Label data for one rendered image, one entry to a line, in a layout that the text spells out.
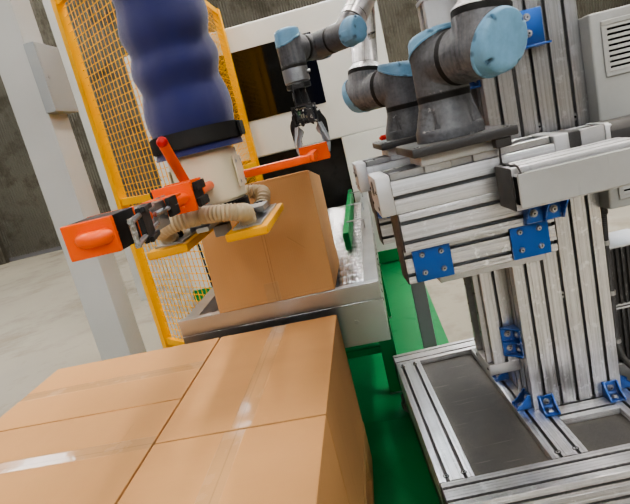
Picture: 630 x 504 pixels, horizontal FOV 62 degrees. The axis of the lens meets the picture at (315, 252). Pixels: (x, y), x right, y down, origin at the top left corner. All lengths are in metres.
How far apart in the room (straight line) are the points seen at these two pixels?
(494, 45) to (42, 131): 2.11
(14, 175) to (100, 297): 9.63
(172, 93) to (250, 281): 0.73
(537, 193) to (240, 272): 1.00
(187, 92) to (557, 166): 0.80
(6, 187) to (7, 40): 9.69
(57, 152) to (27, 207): 9.58
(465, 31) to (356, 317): 1.00
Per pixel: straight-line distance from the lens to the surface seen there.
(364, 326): 1.78
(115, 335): 2.80
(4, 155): 12.33
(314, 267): 1.73
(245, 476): 1.07
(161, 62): 1.28
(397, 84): 1.68
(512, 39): 1.12
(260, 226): 1.19
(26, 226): 12.35
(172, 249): 1.24
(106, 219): 0.76
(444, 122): 1.19
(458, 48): 1.12
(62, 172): 2.70
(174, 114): 1.27
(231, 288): 1.78
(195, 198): 1.08
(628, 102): 1.50
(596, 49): 1.47
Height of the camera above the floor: 1.12
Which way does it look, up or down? 13 degrees down
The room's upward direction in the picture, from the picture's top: 14 degrees counter-clockwise
